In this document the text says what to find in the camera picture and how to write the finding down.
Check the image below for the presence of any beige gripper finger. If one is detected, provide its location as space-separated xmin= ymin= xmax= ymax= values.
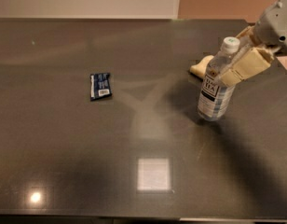
xmin=218 ymin=46 xmax=274 ymax=88
xmin=236 ymin=26 xmax=254 ymax=47

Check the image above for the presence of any clear plastic tea bottle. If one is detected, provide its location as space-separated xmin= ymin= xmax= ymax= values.
xmin=198 ymin=36 xmax=240 ymax=121

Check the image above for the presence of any yellow sponge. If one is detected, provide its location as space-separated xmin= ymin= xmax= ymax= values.
xmin=189 ymin=55 xmax=213 ymax=79

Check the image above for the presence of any blue snack wrapper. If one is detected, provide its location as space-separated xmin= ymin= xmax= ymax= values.
xmin=90 ymin=73 xmax=112 ymax=101

